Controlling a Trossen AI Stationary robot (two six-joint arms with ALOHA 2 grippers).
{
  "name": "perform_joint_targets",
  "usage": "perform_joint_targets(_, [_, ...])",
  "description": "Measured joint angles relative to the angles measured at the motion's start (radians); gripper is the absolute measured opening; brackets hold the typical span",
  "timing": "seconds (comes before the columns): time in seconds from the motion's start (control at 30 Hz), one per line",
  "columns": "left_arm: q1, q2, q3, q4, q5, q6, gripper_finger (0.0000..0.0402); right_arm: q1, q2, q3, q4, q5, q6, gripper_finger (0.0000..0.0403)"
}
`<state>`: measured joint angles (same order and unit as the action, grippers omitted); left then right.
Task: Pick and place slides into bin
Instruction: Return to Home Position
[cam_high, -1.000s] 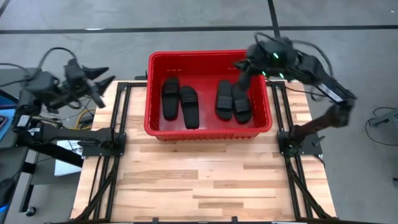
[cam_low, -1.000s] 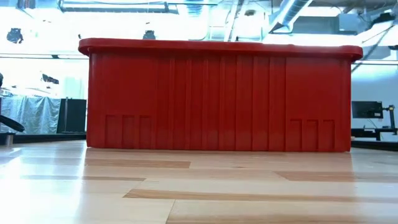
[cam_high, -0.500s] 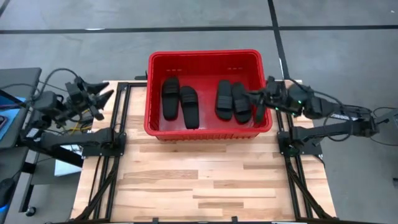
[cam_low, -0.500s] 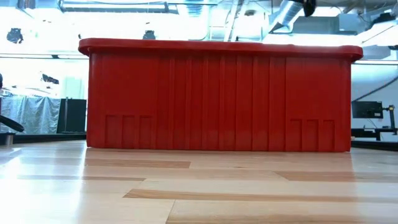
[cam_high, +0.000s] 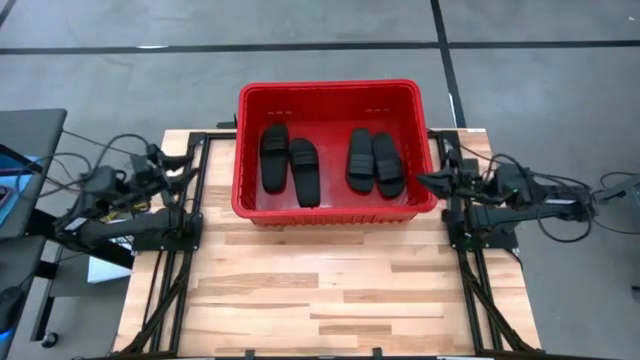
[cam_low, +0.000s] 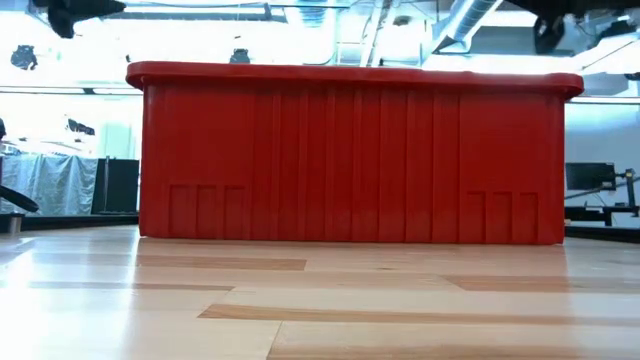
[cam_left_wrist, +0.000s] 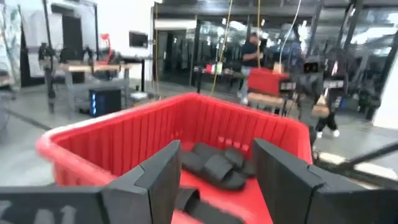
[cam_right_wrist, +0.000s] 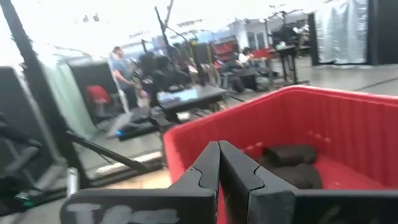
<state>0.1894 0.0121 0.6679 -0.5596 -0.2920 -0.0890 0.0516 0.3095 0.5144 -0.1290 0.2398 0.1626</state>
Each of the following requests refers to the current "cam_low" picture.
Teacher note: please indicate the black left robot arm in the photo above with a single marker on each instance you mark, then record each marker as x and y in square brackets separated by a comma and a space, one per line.
[100, 7]

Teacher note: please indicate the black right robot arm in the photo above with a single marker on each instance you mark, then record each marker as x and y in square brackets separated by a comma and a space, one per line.
[575, 6]

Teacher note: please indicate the red plastic bin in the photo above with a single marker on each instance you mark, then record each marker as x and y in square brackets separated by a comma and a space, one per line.
[350, 160]

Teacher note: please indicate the black computer monitor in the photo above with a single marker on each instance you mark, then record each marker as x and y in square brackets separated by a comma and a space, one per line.
[590, 176]

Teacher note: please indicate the grey cloth cover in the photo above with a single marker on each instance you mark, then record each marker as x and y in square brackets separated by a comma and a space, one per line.
[50, 185]

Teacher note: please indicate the black cabinet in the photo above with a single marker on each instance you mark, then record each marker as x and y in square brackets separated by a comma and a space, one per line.
[117, 185]

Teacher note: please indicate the black background desk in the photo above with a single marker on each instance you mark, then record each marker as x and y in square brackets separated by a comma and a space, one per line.
[600, 212]

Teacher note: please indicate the metal cylinder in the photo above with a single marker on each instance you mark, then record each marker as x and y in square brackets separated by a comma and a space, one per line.
[12, 222]

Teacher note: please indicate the silver ceiling duct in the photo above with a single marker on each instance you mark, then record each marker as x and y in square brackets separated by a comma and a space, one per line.
[465, 20]

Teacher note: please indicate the black wall device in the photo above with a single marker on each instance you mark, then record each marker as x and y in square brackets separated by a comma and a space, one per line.
[81, 127]

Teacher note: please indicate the black aluminium frame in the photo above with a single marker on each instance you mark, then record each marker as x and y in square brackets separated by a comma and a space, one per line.
[600, 234]
[75, 222]

